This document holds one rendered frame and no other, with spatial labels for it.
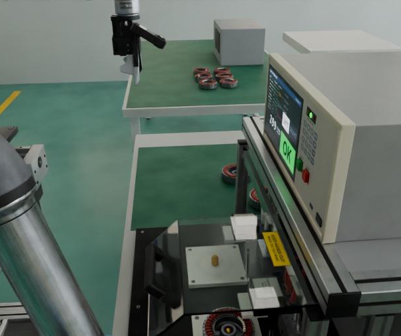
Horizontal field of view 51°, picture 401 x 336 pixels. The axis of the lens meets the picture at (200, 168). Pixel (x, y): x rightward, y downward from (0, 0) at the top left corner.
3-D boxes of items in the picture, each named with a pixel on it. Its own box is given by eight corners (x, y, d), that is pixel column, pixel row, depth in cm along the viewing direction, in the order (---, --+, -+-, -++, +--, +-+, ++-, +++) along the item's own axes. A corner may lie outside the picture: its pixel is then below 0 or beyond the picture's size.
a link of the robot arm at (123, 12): (140, -3, 129) (138, 0, 122) (141, 13, 131) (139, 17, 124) (115, -3, 129) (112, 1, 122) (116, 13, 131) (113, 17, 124)
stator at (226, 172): (222, 185, 156) (222, 177, 154) (220, 171, 166) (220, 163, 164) (252, 185, 156) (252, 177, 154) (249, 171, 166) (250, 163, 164)
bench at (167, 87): (132, 223, 264) (122, 109, 229) (142, 116, 427) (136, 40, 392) (304, 213, 272) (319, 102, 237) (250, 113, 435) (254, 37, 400)
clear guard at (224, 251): (147, 345, 64) (144, 317, 61) (150, 245, 85) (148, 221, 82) (356, 329, 66) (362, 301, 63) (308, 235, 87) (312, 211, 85)
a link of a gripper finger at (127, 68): (120, 85, 131) (120, 57, 132) (139, 85, 131) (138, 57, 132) (118, 82, 128) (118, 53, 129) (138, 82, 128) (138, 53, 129)
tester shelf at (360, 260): (325, 319, 60) (330, 295, 58) (242, 131, 120) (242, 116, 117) (611, 297, 63) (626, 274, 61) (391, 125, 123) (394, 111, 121)
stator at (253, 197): (246, 209, 142) (246, 200, 140) (251, 193, 151) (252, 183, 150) (279, 214, 139) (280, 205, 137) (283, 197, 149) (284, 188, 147)
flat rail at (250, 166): (310, 331, 65) (312, 317, 64) (240, 154, 120) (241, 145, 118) (317, 330, 65) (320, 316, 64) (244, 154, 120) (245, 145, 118)
